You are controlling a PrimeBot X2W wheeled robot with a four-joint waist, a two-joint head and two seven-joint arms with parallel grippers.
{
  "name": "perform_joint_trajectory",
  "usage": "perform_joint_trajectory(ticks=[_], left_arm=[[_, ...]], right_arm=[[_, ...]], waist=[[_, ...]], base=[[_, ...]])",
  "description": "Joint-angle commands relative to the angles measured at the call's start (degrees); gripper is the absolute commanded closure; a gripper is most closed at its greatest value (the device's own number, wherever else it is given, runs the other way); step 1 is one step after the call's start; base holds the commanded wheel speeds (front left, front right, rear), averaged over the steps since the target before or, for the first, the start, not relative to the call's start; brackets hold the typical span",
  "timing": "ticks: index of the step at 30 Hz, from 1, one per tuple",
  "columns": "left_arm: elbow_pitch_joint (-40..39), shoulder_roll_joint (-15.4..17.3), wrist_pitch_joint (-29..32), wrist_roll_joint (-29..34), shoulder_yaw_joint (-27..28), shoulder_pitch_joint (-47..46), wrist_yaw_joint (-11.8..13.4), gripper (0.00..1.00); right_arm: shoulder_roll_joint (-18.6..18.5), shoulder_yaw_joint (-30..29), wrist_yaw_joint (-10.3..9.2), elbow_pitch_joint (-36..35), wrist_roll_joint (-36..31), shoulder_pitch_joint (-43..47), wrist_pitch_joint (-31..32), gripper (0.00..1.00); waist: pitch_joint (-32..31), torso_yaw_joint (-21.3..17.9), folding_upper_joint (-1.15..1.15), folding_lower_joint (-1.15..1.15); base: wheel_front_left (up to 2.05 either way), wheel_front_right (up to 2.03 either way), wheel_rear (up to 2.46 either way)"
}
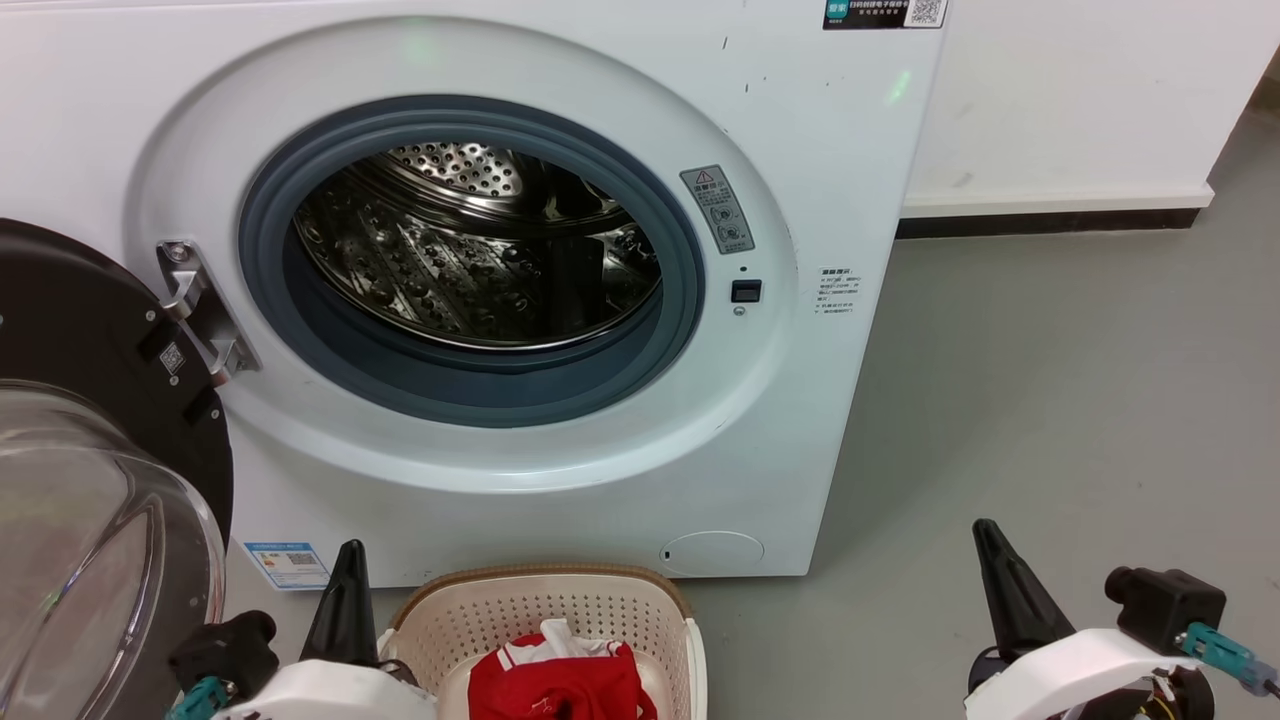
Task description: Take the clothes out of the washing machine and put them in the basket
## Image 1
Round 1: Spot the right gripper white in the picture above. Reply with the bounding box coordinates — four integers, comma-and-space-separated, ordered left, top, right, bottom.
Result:
963, 518, 1216, 720

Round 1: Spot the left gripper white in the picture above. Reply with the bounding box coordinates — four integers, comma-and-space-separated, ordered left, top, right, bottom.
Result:
215, 540, 441, 720

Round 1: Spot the red and white garment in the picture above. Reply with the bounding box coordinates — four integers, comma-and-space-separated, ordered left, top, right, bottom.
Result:
467, 618, 658, 720

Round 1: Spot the cream plastic laundry basket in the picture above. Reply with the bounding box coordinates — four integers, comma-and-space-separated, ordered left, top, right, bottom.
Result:
385, 563, 709, 720

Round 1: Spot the stainless steel washing machine drum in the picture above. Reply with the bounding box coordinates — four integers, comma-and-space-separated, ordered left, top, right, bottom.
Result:
293, 142, 663, 351

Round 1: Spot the black glass washer door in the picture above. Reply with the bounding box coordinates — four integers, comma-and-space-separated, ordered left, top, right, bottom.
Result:
0, 218, 236, 720

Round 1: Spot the blue and white label sticker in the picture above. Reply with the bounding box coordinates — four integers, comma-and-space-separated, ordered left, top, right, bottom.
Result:
243, 541, 331, 591

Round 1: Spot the grey rubber door gasket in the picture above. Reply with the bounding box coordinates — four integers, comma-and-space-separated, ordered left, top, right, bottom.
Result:
238, 95, 706, 429

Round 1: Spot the white front-load washing machine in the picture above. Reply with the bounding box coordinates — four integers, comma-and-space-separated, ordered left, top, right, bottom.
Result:
0, 0, 951, 591

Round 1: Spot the round white filter cover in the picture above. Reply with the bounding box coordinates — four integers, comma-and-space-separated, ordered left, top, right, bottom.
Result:
660, 530, 766, 578

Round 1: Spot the metal door hinge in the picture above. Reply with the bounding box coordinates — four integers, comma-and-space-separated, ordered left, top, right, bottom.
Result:
155, 240, 263, 386

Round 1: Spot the white text sticker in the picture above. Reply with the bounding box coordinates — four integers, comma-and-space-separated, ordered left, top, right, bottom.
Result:
815, 266, 861, 318

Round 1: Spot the black baseboard strip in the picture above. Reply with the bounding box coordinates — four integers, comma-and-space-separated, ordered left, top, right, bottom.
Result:
895, 208, 1201, 240

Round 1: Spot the grey warning triangle sticker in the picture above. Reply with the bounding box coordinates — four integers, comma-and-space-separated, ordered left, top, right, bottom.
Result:
680, 165, 756, 255

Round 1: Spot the black QR energy label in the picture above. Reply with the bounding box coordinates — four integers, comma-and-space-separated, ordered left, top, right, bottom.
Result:
823, 0, 948, 30

